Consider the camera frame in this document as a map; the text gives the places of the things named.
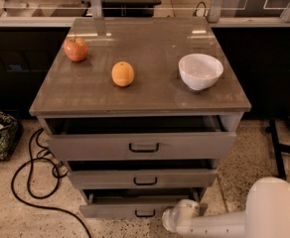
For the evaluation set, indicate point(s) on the grey drawer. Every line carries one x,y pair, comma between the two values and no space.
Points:
146,146
134,202
141,174

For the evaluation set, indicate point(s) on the green patterned basket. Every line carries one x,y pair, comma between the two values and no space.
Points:
10,133

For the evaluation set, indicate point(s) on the orange fruit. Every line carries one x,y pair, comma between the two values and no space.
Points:
122,74

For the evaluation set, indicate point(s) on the white ceramic bowl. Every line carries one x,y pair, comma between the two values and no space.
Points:
200,71

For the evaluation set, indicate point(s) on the grey top drawer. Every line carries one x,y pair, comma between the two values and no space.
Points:
146,146

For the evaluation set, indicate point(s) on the black stand leg with caster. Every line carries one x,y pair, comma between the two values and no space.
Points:
278,147

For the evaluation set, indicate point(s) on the grey middle drawer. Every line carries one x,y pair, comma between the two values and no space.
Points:
141,174

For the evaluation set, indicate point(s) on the grey drawer cabinet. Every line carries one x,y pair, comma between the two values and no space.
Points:
81,97

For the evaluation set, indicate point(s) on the grey bottom drawer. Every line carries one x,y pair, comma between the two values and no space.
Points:
134,202

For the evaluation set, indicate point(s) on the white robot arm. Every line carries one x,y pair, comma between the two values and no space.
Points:
266,215

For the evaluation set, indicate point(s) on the red apple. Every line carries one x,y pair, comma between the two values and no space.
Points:
76,48

